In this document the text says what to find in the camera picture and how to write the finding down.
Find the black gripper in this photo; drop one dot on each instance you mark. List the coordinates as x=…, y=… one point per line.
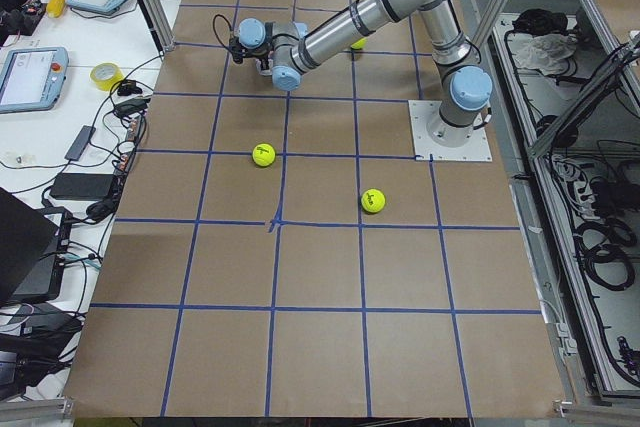
x=260, y=54

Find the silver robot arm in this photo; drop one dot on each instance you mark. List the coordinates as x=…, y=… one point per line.
x=287, y=51

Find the yellow Wilson ball near left-side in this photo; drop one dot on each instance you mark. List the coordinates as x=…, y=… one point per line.
x=263, y=155

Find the yellow wilson ball left-side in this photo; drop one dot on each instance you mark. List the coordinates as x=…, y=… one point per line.
x=373, y=201
x=263, y=155

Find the yellow Head tennis ball centre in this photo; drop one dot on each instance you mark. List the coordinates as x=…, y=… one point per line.
x=358, y=45

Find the yellow Wilson ball far left-side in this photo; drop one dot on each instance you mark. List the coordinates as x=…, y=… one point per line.
x=373, y=201

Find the yellow tape roll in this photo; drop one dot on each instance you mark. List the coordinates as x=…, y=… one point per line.
x=106, y=75

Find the grey teach pendant near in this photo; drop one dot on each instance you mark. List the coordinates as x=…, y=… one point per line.
x=32, y=79

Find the black power adapter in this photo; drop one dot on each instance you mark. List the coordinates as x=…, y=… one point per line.
x=81, y=186

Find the black laptop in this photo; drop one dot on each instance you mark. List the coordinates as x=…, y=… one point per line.
x=33, y=242

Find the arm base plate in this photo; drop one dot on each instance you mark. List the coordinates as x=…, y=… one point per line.
x=434, y=140

